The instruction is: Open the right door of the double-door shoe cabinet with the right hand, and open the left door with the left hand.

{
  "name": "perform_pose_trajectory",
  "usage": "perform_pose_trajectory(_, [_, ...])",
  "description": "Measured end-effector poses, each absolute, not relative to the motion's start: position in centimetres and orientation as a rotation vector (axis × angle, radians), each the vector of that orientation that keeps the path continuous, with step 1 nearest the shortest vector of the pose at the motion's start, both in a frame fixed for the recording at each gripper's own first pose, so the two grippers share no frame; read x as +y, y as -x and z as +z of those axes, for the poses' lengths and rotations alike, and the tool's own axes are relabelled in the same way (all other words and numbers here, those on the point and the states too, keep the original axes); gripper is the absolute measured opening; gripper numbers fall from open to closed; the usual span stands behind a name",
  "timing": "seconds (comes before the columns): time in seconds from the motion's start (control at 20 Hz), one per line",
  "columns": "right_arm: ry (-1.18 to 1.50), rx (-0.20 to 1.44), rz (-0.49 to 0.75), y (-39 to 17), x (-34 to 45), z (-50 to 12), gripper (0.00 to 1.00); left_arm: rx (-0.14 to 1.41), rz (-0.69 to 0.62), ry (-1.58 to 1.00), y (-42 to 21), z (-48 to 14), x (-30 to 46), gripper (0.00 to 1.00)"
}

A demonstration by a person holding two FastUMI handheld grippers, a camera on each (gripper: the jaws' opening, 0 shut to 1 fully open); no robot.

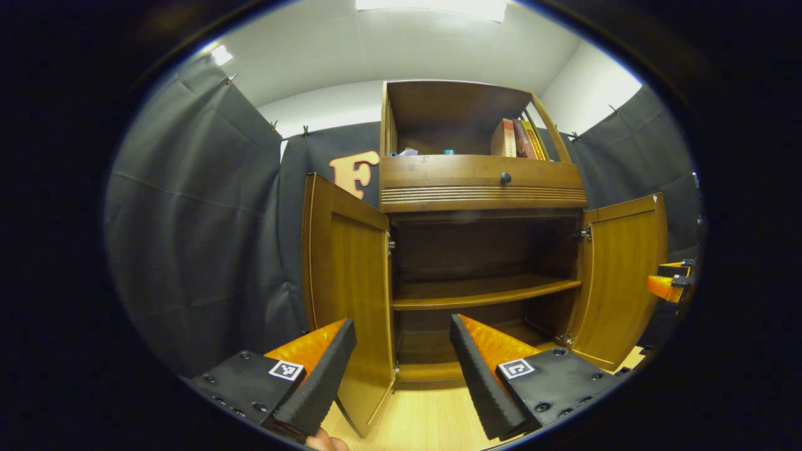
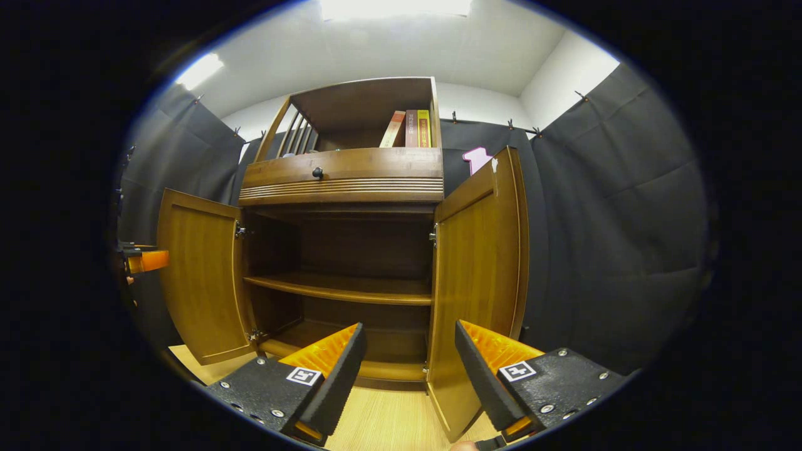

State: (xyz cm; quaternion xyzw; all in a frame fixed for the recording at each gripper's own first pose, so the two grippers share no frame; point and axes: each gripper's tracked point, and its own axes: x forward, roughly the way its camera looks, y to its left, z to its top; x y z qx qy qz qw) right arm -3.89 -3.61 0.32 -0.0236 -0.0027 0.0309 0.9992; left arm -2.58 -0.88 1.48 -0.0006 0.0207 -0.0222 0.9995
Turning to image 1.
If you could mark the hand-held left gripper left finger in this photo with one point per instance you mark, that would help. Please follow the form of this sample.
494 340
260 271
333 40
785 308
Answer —
319 382

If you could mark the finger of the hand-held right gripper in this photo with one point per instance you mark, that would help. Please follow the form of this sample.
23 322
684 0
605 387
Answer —
663 288

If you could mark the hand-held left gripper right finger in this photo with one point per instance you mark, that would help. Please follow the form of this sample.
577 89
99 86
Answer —
479 382

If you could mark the wooden shoe cabinet door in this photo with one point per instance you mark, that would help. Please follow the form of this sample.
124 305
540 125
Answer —
620 282
351 282

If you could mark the wooden double-door shoe cabinet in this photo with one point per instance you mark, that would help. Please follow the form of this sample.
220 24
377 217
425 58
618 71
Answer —
476 250

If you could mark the wooden cabinet shelf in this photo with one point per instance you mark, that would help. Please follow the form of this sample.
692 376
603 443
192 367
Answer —
476 291

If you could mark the wooden cabinet drawer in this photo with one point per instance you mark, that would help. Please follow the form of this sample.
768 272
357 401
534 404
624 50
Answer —
451 172

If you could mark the black drawer knob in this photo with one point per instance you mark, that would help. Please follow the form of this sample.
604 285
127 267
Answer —
505 178

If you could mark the yellow book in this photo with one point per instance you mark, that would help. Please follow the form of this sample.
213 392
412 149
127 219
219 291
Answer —
536 141

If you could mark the dark red book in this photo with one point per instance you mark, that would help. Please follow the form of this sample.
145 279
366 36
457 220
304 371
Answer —
524 141

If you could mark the orange book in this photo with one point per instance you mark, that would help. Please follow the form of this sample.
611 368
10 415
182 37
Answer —
503 139

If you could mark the small ceiling light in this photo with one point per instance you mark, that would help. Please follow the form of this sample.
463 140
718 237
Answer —
221 55

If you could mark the large ceiling light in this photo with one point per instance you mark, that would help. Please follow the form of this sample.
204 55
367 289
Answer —
432 7

